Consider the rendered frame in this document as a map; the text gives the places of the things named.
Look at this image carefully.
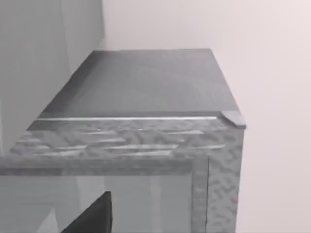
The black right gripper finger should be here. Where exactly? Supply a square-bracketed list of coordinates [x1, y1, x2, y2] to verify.
[61, 191, 112, 233]

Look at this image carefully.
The grey cabinet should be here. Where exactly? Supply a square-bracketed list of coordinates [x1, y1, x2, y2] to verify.
[0, 48, 246, 233]

